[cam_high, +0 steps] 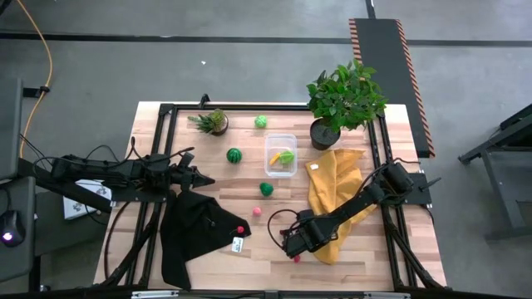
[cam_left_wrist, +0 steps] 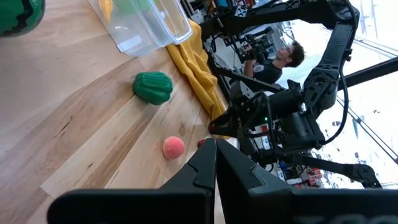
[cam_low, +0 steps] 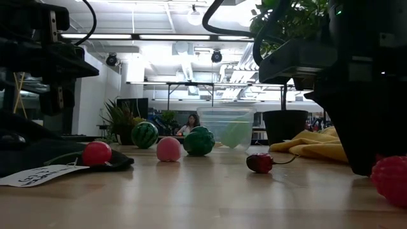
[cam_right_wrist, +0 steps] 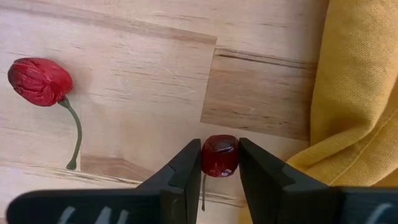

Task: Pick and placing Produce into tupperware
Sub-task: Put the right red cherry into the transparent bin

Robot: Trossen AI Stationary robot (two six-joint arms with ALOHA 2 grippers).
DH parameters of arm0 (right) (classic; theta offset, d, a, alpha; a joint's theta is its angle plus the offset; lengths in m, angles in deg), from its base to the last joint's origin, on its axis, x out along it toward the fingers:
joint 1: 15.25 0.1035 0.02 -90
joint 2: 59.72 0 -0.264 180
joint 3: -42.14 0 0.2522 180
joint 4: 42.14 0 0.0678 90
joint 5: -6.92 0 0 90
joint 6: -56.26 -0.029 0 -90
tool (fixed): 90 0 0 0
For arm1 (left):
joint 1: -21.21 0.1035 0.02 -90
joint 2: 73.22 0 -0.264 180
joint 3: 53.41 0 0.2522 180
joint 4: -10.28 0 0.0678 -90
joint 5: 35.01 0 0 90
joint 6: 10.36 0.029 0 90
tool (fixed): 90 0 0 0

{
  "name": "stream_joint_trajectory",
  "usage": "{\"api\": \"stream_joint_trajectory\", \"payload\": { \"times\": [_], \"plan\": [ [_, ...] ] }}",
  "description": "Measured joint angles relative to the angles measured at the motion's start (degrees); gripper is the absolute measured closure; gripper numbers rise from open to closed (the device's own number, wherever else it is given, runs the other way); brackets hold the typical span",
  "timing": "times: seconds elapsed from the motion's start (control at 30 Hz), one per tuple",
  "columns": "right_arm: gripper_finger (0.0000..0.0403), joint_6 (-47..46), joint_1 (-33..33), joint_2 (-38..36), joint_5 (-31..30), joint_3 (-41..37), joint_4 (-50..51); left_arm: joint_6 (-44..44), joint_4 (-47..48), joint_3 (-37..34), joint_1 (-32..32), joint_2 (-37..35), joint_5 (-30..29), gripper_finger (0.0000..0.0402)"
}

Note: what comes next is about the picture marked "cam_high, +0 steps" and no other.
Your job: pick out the red toy cherry green stem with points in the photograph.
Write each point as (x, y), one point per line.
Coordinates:
(240, 229)

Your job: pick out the black diagonal stand beam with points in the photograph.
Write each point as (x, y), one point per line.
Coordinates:
(62, 187)

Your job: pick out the light green toy cabbage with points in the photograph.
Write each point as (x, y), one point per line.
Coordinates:
(260, 121)

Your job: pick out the yellow cloth napkin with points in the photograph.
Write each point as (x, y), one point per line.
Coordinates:
(328, 178)

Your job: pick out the small succulent in dark pot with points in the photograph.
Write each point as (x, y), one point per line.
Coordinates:
(214, 123)

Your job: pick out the black mat striped edges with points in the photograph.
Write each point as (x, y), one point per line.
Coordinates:
(386, 74)

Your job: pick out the grey desk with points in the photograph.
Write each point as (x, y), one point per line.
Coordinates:
(25, 266)

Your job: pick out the black computer mouse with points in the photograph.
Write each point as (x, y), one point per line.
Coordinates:
(11, 228)

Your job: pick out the white printed box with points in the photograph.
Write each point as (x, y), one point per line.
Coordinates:
(81, 207)

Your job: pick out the striped green toy watermelon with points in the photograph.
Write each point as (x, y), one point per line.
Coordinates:
(234, 155)

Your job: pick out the light green toy lettuce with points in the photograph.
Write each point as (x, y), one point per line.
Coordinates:
(287, 157)

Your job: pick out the pink toy peach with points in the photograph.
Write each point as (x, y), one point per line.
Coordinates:
(257, 212)

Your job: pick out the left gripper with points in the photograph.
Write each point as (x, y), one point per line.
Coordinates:
(185, 178)

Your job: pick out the clear plastic tupperware container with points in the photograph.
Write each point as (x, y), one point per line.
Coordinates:
(280, 170)

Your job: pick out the black metal cart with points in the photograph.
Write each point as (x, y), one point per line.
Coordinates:
(498, 140)

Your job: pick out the silver metal bracket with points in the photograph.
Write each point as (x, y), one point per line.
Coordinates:
(154, 295)
(386, 295)

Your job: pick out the dark green toy bell pepper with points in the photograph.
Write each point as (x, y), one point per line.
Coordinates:
(266, 189)

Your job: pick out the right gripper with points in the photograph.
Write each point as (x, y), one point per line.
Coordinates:
(309, 238)

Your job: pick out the black frame clamp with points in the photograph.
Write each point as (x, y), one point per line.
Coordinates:
(204, 99)

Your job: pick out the leafy green plant black pot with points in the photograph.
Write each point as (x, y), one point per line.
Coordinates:
(345, 99)

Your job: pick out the small black depth camera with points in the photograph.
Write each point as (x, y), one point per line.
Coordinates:
(271, 295)

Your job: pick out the dark grey panel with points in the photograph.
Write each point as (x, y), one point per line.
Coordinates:
(10, 124)

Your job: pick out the black aluminium table frame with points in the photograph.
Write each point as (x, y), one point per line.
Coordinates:
(270, 107)

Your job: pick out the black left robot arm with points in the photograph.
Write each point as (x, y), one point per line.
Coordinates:
(124, 172)

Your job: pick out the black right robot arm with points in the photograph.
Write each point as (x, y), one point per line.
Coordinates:
(357, 203)

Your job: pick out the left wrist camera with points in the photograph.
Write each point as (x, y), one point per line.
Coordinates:
(187, 159)

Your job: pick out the yellow toy corn cob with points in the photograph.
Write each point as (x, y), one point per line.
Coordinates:
(274, 158)

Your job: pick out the white handwritten paper tag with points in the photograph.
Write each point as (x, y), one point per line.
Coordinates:
(237, 244)

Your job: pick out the black cloth napkin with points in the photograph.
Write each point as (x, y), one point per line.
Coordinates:
(191, 236)

